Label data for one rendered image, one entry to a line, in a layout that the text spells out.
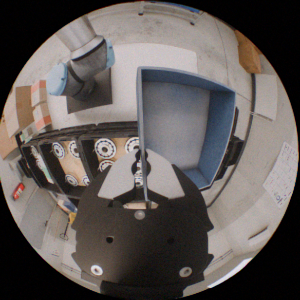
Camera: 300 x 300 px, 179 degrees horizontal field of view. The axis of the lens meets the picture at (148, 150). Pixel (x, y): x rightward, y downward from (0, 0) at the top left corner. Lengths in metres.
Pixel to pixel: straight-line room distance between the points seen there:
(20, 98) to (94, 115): 0.67
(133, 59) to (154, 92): 0.44
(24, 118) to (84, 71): 0.66
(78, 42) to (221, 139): 0.39
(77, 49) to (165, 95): 0.27
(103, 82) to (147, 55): 0.27
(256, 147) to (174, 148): 2.78
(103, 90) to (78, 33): 0.33
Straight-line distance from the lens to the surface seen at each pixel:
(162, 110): 0.17
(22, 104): 0.92
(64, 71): 0.36
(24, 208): 3.55
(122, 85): 0.54
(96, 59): 0.33
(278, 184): 2.88
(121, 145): 0.45
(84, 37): 0.31
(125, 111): 0.54
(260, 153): 2.88
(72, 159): 0.61
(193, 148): 0.23
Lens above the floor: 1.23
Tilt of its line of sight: 60 degrees down
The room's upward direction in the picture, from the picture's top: 165 degrees clockwise
